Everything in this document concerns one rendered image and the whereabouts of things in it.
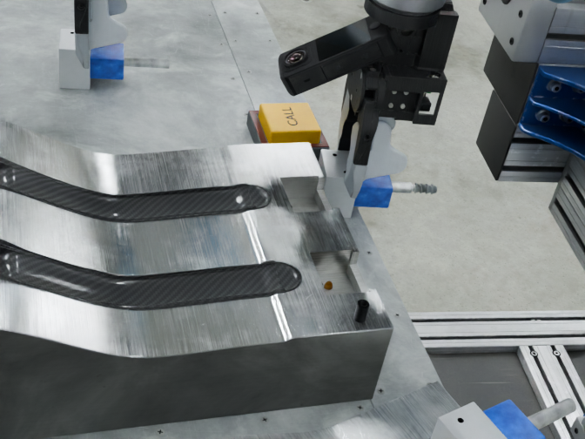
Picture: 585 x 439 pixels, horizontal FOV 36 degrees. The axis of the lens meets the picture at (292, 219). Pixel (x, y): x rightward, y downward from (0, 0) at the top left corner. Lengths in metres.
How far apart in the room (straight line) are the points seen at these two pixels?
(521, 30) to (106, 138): 0.50
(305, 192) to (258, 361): 0.22
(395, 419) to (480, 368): 0.99
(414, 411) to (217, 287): 0.19
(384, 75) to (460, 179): 1.66
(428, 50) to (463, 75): 2.14
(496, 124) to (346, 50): 0.42
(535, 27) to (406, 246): 1.20
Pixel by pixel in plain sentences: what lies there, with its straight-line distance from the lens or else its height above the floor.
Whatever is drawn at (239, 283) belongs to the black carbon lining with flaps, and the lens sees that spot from 0.76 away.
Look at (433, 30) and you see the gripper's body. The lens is 0.88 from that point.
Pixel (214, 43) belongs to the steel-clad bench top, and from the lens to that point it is 1.26.
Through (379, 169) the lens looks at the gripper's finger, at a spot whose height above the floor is 0.88.
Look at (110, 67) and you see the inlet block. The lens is 1.13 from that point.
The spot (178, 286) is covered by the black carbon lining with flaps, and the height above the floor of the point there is 0.88.
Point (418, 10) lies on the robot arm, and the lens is 0.84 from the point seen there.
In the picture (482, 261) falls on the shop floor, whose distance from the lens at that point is 2.27.
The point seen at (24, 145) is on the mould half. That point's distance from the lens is 0.84.
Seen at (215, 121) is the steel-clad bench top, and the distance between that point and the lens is 1.10.
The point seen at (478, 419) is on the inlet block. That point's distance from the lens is 0.71.
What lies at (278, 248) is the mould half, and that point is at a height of 0.89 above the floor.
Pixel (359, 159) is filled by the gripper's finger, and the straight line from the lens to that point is 0.91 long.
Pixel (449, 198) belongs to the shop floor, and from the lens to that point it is 2.44.
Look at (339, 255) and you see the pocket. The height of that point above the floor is 0.88.
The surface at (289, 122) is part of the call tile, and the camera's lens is 1.05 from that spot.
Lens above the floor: 1.41
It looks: 39 degrees down
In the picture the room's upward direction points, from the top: 10 degrees clockwise
